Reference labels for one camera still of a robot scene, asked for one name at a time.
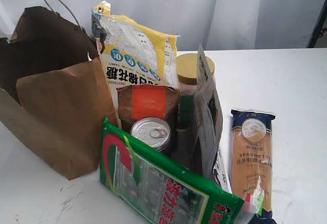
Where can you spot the white cat food bag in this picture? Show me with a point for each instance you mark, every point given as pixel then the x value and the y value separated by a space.
pixel 207 127

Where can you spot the yellow white marshmallow bag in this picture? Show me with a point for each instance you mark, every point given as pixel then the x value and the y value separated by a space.
pixel 132 54

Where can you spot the green plastic food package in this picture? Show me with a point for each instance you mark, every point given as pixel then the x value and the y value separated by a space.
pixel 160 189

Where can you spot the brown paper bag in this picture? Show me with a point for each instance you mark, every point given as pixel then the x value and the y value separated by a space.
pixel 54 94

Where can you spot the brown pouch with orange label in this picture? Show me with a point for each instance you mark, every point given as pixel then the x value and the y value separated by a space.
pixel 136 102

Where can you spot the silver pull-tab tin can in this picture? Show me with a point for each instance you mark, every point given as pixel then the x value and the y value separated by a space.
pixel 154 132

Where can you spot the clear jar with yellow lid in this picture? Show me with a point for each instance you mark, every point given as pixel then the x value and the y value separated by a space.
pixel 187 77

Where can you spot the spaghetti packet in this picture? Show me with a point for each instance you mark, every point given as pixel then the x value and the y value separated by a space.
pixel 251 155

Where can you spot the white backdrop curtain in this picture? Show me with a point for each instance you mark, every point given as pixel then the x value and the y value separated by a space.
pixel 215 24

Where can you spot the black metal frame post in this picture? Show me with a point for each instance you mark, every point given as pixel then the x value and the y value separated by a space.
pixel 319 28

